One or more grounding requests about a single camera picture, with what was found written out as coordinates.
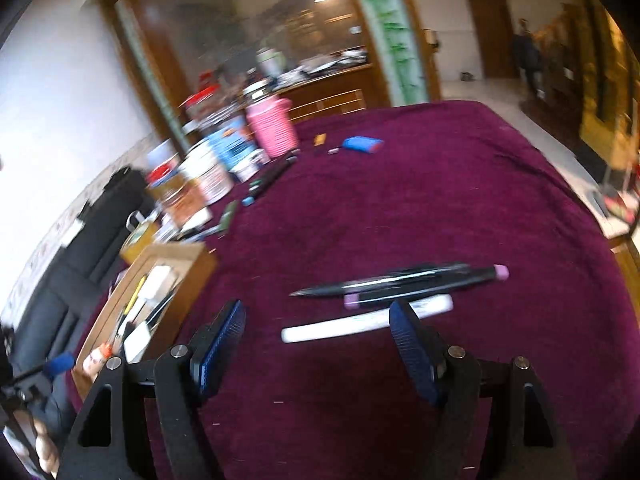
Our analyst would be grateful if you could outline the red-lidded jar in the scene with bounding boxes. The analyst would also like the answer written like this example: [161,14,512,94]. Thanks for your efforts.
[145,152,183,186]

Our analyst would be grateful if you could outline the small blue white box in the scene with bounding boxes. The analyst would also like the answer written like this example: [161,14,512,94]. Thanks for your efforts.
[232,149,271,183]

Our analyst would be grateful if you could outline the black marker blue cap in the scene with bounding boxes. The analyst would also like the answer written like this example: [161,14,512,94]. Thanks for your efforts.
[242,157,296,208]

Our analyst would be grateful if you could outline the wooden glass cabinet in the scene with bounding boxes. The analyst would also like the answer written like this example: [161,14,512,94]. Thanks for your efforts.
[92,0,443,146]

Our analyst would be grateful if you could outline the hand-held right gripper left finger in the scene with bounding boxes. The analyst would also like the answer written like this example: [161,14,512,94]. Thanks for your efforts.
[57,299,247,480]

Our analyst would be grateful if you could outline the white cylindrical tube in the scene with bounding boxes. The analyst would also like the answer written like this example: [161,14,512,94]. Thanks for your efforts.
[142,266,176,306]

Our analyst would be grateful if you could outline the black marker pink caps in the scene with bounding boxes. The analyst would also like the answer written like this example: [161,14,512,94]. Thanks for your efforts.
[343,264,510,309]

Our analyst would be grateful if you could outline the yellow tape roll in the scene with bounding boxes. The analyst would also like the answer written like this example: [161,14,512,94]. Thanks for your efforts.
[120,220,161,263]

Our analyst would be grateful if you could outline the blue lighter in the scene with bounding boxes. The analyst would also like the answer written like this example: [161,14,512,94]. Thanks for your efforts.
[342,136,385,153]

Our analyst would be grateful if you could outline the shallow cardboard box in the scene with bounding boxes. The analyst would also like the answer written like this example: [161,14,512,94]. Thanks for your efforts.
[71,242,218,391]

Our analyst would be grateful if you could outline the carved wooden furniture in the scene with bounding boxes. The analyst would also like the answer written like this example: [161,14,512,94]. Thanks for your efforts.
[520,0,640,161]

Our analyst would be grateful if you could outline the person's left hand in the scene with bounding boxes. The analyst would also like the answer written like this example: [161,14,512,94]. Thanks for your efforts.
[10,405,62,478]

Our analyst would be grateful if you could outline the black chair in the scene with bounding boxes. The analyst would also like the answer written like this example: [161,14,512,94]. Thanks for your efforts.
[10,167,156,431]

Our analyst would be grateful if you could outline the maroon tablecloth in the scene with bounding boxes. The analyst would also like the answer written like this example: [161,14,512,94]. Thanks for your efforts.
[65,100,631,480]

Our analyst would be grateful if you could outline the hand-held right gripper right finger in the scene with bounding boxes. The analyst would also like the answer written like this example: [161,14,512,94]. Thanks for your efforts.
[389,299,576,480]

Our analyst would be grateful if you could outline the bottle in pink knit sleeve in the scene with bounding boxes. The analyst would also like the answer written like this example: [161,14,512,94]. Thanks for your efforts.
[243,80,300,158]

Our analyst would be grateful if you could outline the black marker green cap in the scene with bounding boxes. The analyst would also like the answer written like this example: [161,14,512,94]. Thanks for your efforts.
[249,152,298,188]

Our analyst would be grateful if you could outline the small orange white bottle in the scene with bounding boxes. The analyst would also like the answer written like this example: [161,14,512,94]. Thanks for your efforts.
[82,342,113,381]

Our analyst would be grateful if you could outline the green lighter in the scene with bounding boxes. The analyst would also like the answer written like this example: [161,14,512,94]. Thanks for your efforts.
[220,201,240,233]

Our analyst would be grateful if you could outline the clear jar orange label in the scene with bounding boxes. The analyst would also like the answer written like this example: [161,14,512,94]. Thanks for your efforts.
[150,167,211,228]

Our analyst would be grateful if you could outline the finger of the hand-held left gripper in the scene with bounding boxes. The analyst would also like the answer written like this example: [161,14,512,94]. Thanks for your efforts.
[10,352,77,388]

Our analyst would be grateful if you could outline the wooden door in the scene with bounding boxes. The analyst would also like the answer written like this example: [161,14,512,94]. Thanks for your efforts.
[460,0,521,81]

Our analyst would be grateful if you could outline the yellow and black pen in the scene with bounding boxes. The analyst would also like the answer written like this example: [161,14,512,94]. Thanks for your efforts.
[122,274,148,318]

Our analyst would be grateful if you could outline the clear jar blue label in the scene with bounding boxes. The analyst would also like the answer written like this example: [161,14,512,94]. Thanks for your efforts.
[207,115,261,171]

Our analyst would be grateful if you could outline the black marker white cap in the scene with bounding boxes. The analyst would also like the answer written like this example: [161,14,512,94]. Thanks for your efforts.
[247,155,300,198]

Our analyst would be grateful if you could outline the white plastic jar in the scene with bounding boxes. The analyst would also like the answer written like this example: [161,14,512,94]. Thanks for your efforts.
[179,140,235,206]

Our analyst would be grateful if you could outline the clear jar red lid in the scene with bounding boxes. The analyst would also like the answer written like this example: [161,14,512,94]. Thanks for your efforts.
[180,87,223,121]

